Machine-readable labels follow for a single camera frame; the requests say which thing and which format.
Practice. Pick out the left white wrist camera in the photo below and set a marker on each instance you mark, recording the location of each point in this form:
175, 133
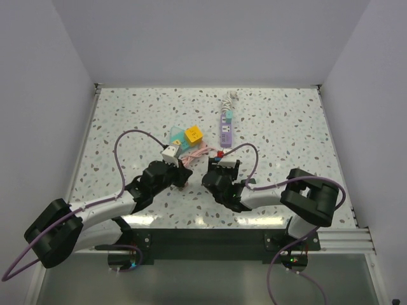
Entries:
171, 154

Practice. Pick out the purple power strip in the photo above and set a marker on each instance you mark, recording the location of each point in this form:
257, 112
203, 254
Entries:
226, 137

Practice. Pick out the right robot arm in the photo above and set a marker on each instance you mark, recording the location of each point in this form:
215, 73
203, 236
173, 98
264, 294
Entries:
312, 199

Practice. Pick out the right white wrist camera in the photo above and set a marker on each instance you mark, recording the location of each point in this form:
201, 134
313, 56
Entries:
225, 159

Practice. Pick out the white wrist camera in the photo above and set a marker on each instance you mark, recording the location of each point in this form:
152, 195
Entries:
225, 159
171, 154

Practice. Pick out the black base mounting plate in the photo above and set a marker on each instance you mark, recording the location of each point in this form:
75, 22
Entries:
198, 244

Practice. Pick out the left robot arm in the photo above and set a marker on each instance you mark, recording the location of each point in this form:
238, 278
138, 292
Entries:
62, 229

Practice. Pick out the aluminium rail frame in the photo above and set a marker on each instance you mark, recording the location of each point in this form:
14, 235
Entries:
282, 128

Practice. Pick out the teal power strip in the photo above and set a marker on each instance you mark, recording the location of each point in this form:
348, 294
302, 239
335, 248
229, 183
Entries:
177, 133

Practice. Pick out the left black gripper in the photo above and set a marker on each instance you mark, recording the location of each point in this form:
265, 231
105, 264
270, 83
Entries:
182, 173

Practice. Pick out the yellow cube socket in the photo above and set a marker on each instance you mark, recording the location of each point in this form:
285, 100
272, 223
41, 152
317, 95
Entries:
193, 136

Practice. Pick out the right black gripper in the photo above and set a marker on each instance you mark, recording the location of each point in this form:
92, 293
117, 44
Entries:
232, 172

